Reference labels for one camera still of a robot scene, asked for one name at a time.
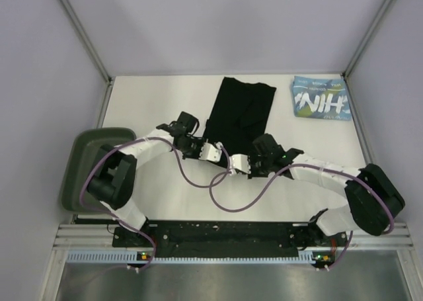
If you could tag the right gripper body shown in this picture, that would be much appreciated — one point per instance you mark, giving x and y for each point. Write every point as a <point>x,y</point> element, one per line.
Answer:
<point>259,167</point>

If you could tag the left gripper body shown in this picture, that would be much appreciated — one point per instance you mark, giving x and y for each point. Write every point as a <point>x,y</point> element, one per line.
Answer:
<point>192,147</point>

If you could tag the black t-shirt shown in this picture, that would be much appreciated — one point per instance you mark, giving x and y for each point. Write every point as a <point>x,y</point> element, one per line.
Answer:
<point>239,115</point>

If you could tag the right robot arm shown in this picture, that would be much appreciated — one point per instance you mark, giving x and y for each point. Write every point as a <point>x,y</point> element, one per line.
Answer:
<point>373,201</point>

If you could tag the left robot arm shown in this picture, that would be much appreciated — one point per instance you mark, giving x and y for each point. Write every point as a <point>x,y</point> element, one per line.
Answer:
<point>112,177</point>

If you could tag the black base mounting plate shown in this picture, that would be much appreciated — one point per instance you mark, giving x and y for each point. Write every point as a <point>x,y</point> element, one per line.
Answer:
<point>178,238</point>

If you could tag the dark green plastic bin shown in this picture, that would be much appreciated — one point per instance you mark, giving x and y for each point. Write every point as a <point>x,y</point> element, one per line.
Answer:
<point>79,165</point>

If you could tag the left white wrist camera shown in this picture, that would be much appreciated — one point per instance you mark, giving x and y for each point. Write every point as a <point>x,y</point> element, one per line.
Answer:
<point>211,152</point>

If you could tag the light blue slotted cable duct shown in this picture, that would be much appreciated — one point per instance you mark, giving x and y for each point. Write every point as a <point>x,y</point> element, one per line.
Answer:
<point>140,258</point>

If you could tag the left aluminium frame post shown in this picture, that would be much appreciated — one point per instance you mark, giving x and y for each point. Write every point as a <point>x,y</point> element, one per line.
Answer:
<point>84,39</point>

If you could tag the aluminium frame post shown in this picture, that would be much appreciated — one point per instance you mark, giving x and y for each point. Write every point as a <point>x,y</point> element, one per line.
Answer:
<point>369,35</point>
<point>84,39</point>

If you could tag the right aluminium frame post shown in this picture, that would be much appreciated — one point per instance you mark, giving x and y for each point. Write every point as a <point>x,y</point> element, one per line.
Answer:
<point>369,35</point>

